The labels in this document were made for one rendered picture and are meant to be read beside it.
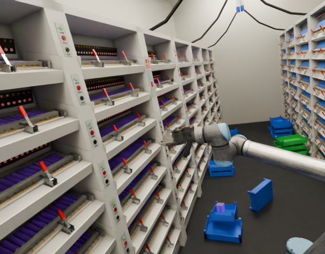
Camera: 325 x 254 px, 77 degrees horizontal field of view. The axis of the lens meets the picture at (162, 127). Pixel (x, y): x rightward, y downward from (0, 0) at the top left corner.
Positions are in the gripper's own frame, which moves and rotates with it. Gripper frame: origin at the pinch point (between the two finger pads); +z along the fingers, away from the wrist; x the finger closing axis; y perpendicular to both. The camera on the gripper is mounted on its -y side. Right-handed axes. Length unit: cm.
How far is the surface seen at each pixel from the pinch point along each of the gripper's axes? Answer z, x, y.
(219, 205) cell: -6, -75, -95
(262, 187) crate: -46, -92, -87
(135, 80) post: 23, -31, 38
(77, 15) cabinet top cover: 12, 23, 68
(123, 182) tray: 15.9, 23.0, -10.7
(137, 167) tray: 16.3, 6.2, -10.4
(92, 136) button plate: 14.0, 34.6, 18.4
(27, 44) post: 26, 39, 60
